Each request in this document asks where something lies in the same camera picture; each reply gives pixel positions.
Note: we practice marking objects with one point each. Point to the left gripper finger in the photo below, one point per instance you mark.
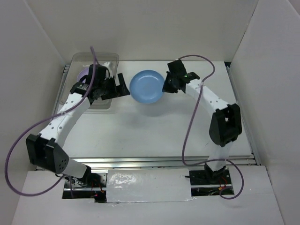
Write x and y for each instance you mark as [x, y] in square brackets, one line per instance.
[121, 93]
[122, 84]

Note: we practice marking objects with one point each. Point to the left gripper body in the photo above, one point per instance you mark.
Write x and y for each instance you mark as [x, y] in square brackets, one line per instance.
[106, 86]

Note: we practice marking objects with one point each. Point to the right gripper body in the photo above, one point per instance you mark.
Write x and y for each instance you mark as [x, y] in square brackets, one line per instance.
[175, 89]

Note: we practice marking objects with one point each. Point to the purple plate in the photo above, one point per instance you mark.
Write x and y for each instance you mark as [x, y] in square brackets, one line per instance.
[82, 75]

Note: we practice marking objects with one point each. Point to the blue plate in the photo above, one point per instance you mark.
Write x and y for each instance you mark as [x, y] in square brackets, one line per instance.
[146, 86]

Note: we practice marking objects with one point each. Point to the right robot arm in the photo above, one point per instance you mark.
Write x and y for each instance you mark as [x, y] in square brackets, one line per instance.
[225, 118]

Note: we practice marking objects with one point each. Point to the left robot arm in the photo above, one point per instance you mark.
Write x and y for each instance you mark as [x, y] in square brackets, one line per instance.
[45, 150]

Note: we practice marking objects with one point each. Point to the clear plastic bin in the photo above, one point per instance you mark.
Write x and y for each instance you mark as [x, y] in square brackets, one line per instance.
[79, 62]

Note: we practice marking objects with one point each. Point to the white front cover panel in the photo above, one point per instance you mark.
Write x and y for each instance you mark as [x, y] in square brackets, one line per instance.
[148, 186]

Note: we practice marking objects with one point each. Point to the aluminium rail frame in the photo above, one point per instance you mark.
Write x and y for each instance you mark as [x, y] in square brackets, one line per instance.
[152, 162]

